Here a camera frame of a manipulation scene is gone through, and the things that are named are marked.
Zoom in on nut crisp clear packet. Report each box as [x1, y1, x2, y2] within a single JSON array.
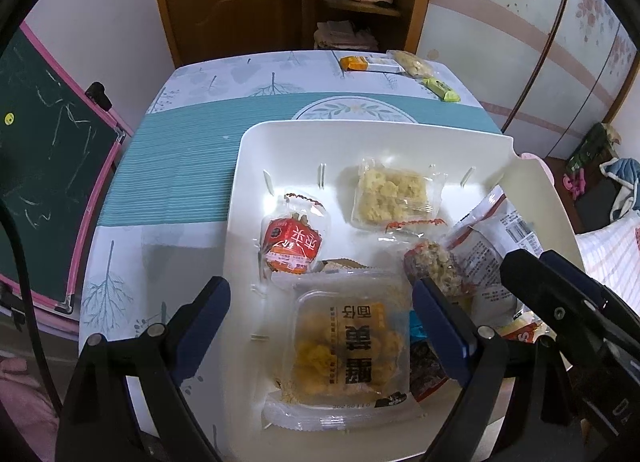
[[385, 219, 476, 313]]

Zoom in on white plastic bin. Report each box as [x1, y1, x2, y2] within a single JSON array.
[[220, 119, 586, 462]]

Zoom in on blue white cloth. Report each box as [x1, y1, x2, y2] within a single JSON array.
[[599, 157, 640, 223]]

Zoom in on folded pink clothes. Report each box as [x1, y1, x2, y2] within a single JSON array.
[[314, 18, 381, 50]]

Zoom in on pink toy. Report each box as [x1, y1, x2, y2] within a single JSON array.
[[562, 173, 591, 200]]

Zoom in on beige wafer packet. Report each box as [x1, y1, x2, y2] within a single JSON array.
[[320, 258, 396, 277]]

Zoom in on pale rice cracker packet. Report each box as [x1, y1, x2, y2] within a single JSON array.
[[350, 158, 448, 232]]

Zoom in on dark brown snack packet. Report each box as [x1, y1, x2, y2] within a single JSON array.
[[409, 337, 451, 403]]

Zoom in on pale cookie packet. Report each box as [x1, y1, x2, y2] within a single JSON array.
[[392, 49, 433, 79]]

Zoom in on floral sliding wardrobe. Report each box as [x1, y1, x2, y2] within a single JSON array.
[[415, 0, 640, 133]]

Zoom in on wooden door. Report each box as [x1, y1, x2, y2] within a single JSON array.
[[147, 0, 321, 68]]

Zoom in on blue foil snack packet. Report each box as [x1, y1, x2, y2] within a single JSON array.
[[407, 309, 431, 343]]

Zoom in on pink cloth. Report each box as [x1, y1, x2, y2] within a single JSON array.
[[0, 354, 61, 462]]

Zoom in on white pink striped bedding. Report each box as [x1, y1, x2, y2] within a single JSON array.
[[575, 212, 640, 313]]

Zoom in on yellow cake clear packet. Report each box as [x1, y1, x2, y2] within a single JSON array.
[[262, 269, 426, 433]]

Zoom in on small white snack packet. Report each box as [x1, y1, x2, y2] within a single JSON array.
[[367, 54, 406, 74]]

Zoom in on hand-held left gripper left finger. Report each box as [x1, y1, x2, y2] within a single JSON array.
[[56, 275, 232, 462]]

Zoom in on black clip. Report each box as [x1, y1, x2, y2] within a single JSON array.
[[84, 82, 113, 112]]

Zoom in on black cable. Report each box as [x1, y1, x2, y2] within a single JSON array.
[[0, 202, 56, 393]]

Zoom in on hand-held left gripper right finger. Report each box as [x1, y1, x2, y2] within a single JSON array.
[[411, 277, 587, 462]]

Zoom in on green bag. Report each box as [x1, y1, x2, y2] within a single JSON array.
[[565, 122, 621, 173]]

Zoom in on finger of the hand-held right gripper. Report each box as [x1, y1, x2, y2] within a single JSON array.
[[501, 248, 622, 359], [539, 249, 640, 343]]

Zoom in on red orange clear packet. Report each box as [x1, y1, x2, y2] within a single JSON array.
[[259, 189, 332, 283]]

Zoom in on green yellow snack packet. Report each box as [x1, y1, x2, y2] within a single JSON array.
[[420, 76, 462, 104]]

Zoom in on white printed barcode packet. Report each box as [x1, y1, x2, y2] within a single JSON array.
[[442, 184, 546, 328]]

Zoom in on pink framed chalkboard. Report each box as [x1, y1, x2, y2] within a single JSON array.
[[0, 22, 133, 315]]

